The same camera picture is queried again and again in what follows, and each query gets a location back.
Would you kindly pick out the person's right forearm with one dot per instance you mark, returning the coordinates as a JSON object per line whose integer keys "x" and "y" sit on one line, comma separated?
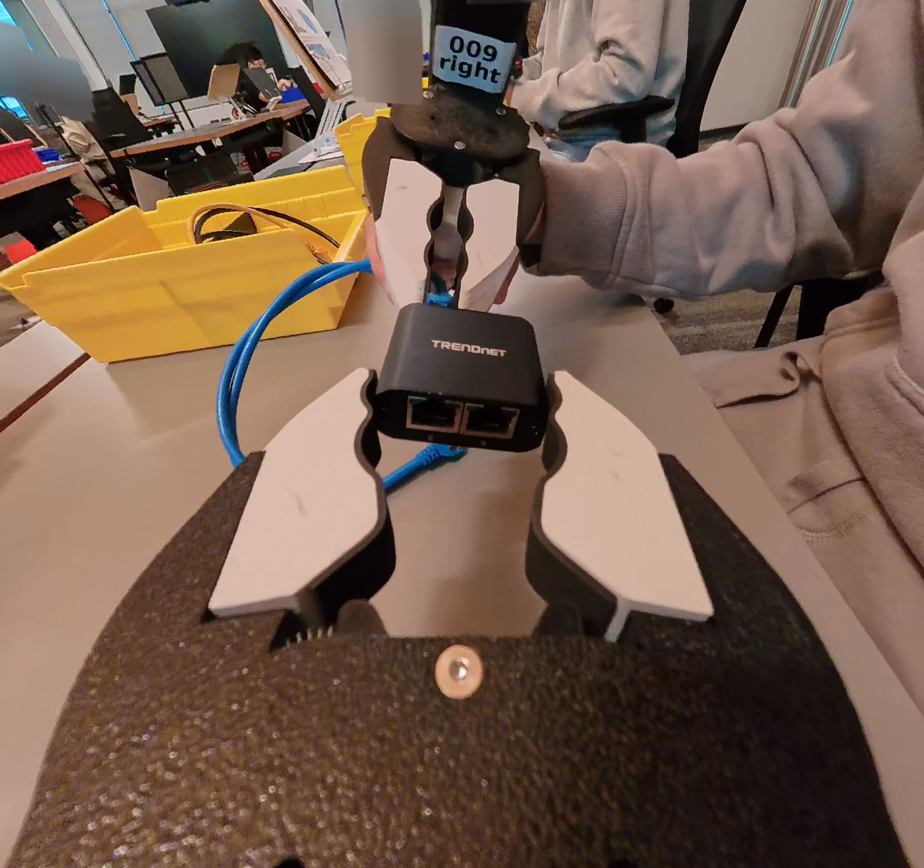
{"x": 722, "y": 218}

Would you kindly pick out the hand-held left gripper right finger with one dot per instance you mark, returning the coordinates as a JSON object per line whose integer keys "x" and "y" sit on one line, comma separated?
{"x": 621, "y": 500}

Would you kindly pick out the large black screen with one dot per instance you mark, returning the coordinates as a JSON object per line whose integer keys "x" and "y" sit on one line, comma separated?
{"x": 209, "y": 37}

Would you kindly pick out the person's right hand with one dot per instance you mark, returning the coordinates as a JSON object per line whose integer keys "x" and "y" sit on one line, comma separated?
{"x": 511, "y": 283}

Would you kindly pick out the stack of yellow plastic bins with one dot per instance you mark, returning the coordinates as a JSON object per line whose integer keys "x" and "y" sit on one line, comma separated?
{"x": 354, "y": 146}

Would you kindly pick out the instruction sheet board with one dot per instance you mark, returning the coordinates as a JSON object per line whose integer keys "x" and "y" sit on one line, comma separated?
{"x": 310, "y": 37}

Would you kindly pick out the black office chair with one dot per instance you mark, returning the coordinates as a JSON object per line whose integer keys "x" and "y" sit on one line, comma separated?
{"x": 722, "y": 30}

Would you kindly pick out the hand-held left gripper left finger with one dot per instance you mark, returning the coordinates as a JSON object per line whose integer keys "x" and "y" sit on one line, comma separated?
{"x": 310, "y": 492}

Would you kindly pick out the background office table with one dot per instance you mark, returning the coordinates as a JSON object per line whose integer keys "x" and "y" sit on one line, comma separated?
{"x": 216, "y": 130}

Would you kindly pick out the red plastic bin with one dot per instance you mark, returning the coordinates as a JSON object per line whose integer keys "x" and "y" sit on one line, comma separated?
{"x": 16, "y": 160}

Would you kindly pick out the person's grey hoodie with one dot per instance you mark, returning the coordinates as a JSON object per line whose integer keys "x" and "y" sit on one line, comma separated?
{"x": 852, "y": 413}

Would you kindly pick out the yellow plastic bin with divider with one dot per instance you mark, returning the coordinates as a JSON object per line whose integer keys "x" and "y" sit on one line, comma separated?
{"x": 180, "y": 305}

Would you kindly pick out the grey desk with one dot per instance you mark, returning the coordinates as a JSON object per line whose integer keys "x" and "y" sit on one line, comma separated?
{"x": 108, "y": 449}

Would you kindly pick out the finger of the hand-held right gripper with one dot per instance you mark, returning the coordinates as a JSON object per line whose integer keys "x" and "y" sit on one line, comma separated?
{"x": 404, "y": 232}
{"x": 494, "y": 225}

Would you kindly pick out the black network switch box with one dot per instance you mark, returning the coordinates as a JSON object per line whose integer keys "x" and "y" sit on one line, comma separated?
{"x": 462, "y": 377}

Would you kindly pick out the black computer monitor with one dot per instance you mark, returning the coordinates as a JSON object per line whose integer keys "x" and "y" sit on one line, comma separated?
{"x": 162, "y": 81}

